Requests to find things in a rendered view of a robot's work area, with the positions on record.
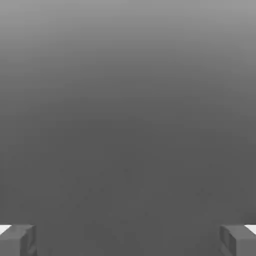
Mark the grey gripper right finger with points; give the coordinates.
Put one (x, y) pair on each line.
(240, 242)

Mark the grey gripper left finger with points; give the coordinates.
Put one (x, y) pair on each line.
(16, 242)

